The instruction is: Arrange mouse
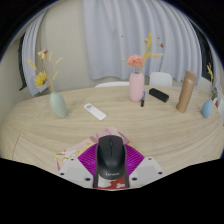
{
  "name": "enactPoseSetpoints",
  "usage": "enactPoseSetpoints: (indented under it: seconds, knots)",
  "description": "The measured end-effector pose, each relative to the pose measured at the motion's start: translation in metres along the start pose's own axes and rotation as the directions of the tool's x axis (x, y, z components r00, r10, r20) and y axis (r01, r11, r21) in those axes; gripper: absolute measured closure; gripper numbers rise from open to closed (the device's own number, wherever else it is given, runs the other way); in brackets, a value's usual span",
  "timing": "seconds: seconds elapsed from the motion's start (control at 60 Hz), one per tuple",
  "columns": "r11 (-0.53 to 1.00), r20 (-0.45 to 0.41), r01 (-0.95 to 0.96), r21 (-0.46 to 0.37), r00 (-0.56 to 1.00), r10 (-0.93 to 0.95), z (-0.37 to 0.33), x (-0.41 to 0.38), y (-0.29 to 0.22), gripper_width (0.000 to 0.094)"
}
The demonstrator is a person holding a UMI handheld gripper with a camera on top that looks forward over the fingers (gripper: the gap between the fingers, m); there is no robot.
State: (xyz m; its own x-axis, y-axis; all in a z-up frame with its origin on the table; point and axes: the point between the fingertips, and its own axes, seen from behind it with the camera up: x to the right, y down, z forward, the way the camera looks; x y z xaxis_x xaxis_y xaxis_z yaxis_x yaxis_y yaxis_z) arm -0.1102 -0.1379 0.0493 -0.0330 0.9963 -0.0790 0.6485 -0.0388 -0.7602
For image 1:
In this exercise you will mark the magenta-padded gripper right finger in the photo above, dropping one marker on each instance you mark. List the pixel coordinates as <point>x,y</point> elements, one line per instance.
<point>146,170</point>

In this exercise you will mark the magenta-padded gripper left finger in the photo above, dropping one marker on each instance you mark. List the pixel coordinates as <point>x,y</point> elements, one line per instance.
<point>75,171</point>

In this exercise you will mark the black computer mouse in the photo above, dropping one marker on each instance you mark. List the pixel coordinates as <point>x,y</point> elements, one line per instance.
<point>111,156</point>

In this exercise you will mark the colourful printed mouse pad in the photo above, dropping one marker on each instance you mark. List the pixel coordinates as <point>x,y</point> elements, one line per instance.
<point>71,153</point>

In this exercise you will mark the white remote control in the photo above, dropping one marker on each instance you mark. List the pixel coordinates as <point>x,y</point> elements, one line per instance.
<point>95,112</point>

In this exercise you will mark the green vase with yellow flowers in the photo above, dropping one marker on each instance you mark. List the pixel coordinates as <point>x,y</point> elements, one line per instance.
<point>58,106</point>

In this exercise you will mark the black and blue marker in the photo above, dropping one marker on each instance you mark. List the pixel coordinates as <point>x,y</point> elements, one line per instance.
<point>142,100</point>

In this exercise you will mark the black rectangular case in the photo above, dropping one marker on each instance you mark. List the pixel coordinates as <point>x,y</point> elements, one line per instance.
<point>158,95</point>

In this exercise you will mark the pink vase with dried flowers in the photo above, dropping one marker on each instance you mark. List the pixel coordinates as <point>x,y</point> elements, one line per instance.
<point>136,87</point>

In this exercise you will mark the gold metal drink bottle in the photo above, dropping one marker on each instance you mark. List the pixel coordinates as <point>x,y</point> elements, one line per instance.
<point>185,95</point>

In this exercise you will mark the blue vase with dried flowers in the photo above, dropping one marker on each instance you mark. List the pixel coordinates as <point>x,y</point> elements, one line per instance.
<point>206,108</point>

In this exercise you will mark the dark window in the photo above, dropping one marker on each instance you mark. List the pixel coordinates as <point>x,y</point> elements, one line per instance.
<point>204,53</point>
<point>22,63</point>

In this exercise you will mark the narrow white curtain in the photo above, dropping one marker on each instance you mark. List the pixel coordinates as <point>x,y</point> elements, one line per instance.
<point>31,56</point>

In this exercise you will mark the wide white curtain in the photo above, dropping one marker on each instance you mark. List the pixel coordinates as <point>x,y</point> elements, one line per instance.
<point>133,30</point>

